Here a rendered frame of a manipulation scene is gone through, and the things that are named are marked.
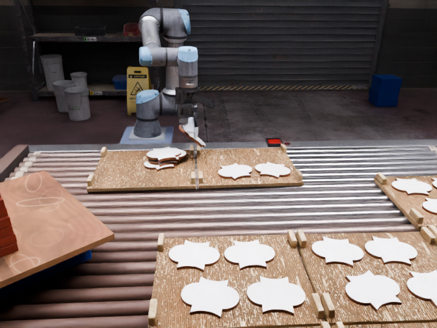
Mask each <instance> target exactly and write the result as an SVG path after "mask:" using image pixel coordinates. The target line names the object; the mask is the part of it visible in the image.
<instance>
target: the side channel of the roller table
mask: <svg viewBox="0 0 437 328"><path fill-rule="evenodd" d="M29 153H30V151H29V146H28V145H15V146H14V147H13V148H12V149H11V150H10V151H9V152H8V153H7V154H6V155H5V156H4V157H3V158H1V159H0V183H1V182H4V181H5V179H6V178H9V176H10V173H11V172H14V169H15V168H16V167H19V164H20V163H21V162H23V160H24V158H25V157H27V156H28V154H29Z"/></svg>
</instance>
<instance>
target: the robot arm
mask: <svg viewBox="0 0 437 328"><path fill-rule="evenodd" d="M139 30H140V32H141V33H142V44H143V47H140V48H139V62H140V65H141V66H166V87H165V88H164V89H163V93H159V92H158V91H157V90H143V91H141V92H139V93H138V94H137V96H136V108H137V120H136V122H135V127H134V129H133V134H134V135H135V136H137V137H142V138H154V137H158V136H160V135H161V126H160V123H159V115H175V116H178V118H181V119H179V122H180V123H183V124H187V125H185V126H184V127H183V129H184V131H188V132H192V133H194V140H195V139H196V138H197V136H198V106H197V103H200V104H202V105H205V106H206V107H208V108H210V109H214V107H215V105H216V103H215V102H214V101H213V100H211V99H209V98H208V99H207V98H205V97H203V96H201V95H198V94H196V93H194V92H196V91H197V86H198V52H197V49H196V48H195V47H192V46H183V42H184V41H185V40H186V39H187V35H189V34H190V33H191V25H190V19H189V13H188V12H187V11H186V10H184V9H176V8H151V9H149V10H147V11H146V12H145V13H144V14H143V15H142V16H141V17H140V19H139ZM159 33H163V38H164V39H165V40H166V48H162V47H161V43H160V39H159Z"/></svg>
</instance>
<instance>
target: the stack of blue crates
mask: <svg viewBox="0 0 437 328"><path fill-rule="evenodd" d="M402 80H403V79H401V78H400V77H397V76H395V75H393V74H373V77H372V83H371V88H369V101H370V102H371V103H372V104H373V105H375V106H376V107H396V106H397V102H398V96H399V93H400V89H401V84H402Z"/></svg>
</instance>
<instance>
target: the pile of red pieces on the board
mask: <svg viewBox="0 0 437 328"><path fill-rule="evenodd" d="M16 242H17V239H16V235H15V233H14V231H13V228H12V223H11V221H10V217H9V216H8V212H7V208H6V207H5V203H4V200H3V198H2V197H1V194H0V257H3V256H6V255H8V254H11V253H14V252H16V251H18V245H17V243H16Z"/></svg>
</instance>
